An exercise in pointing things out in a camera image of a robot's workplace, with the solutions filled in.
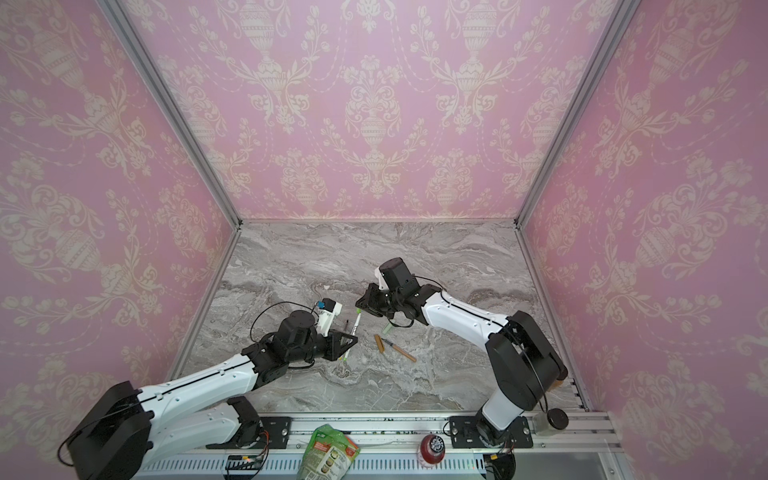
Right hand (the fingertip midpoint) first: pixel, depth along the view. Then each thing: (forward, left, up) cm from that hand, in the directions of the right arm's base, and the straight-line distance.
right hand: (356, 303), depth 82 cm
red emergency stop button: (-34, -17, -2) cm, 38 cm away
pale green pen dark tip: (0, +5, -13) cm, 14 cm away
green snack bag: (-34, +6, -10) cm, 36 cm away
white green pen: (-1, +2, -13) cm, 13 cm away
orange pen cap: (-6, -6, -14) cm, 16 cm away
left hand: (-10, 0, -3) cm, 11 cm away
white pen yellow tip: (-13, +2, -4) cm, 13 cm away
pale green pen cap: (-1, -8, -13) cm, 16 cm away
